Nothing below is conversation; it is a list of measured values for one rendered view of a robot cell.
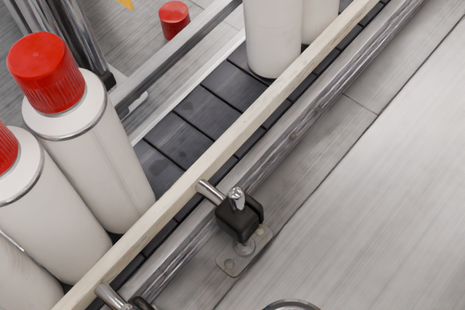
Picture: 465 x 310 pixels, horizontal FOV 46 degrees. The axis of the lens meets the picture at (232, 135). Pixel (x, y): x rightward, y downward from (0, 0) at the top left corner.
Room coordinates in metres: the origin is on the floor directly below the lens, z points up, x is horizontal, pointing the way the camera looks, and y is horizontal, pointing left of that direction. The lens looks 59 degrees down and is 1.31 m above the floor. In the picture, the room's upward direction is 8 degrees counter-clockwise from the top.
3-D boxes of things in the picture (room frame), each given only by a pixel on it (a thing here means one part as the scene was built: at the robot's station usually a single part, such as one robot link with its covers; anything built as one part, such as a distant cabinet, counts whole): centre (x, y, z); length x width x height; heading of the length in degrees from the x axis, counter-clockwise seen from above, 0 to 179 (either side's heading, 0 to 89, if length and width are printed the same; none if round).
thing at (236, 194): (0.17, 0.00, 0.89); 0.03 x 0.03 x 0.12; 42
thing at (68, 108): (0.20, 0.10, 0.98); 0.05 x 0.05 x 0.20
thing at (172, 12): (0.44, 0.05, 0.85); 0.03 x 0.03 x 0.03
